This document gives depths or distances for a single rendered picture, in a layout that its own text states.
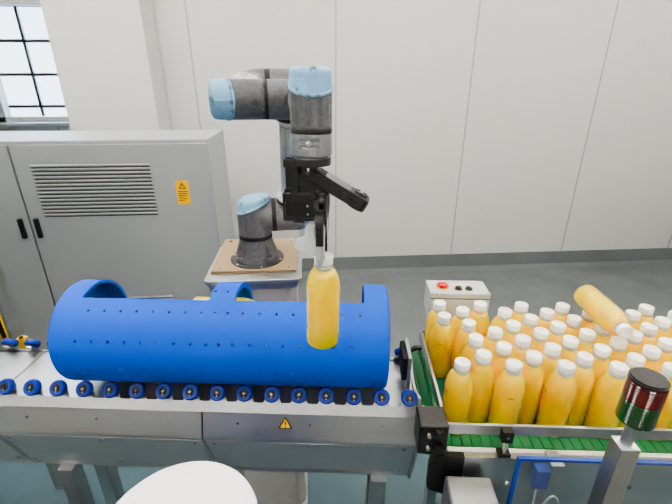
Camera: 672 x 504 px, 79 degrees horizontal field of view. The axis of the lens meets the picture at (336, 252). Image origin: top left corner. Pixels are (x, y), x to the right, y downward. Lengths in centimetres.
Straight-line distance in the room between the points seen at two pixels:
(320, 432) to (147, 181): 185
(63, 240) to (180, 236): 69
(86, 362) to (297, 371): 54
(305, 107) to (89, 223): 225
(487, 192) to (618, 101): 134
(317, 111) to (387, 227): 329
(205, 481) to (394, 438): 53
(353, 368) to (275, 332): 22
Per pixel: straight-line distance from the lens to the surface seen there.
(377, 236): 399
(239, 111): 84
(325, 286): 82
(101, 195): 275
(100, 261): 292
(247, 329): 107
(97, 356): 124
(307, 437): 124
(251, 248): 143
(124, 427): 138
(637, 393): 95
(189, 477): 96
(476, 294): 145
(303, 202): 76
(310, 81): 73
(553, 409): 123
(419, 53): 381
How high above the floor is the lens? 175
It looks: 23 degrees down
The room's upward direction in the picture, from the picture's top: straight up
